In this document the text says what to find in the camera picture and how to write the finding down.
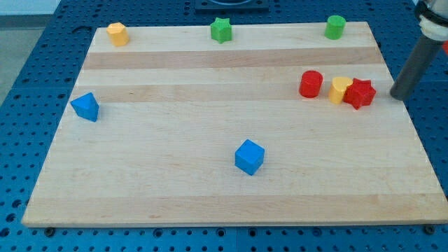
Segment blue cube block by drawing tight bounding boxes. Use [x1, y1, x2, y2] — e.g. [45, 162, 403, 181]
[234, 139, 265, 176]

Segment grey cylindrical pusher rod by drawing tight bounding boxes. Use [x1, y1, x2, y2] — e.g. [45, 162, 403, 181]
[389, 35, 444, 101]

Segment yellow hexagon block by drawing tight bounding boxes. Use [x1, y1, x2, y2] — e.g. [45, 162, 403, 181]
[106, 22, 130, 47]

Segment blue triangle block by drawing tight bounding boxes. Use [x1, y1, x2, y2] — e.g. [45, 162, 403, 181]
[70, 92, 99, 122]

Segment red cylinder block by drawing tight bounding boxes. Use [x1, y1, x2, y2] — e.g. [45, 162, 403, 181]
[299, 70, 323, 98]

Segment green star block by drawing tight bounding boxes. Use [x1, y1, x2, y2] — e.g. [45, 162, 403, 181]
[210, 17, 232, 43]

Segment yellow heart block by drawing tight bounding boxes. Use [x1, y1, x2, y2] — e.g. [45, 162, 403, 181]
[328, 76, 353, 104]

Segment wooden board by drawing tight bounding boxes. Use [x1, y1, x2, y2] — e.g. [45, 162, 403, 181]
[22, 22, 447, 228]

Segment green cylinder block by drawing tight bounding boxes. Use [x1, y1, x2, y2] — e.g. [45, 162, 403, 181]
[324, 15, 347, 40]

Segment red star block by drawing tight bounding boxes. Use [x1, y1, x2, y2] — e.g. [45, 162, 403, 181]
[343, 78, 377, 110]

